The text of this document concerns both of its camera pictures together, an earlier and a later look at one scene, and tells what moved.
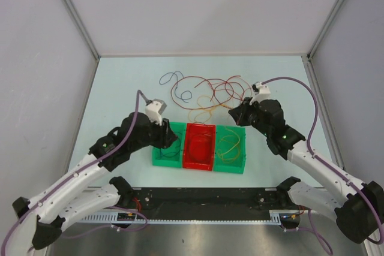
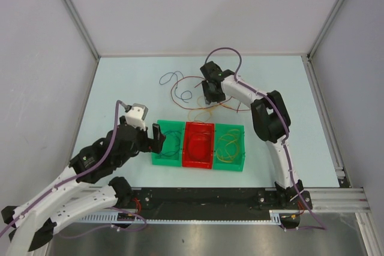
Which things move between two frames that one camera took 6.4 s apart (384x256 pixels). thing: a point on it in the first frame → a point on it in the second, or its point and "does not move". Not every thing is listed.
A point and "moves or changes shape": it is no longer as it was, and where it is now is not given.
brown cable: x=195 y=117 moves or changes shape
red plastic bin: x=199 y=146 does not move
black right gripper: x=239 y=113 → x=209 y=98
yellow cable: x=206 y=109 does not move
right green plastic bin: x=230 y=151 does not move
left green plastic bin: x=172 y=155 does not move
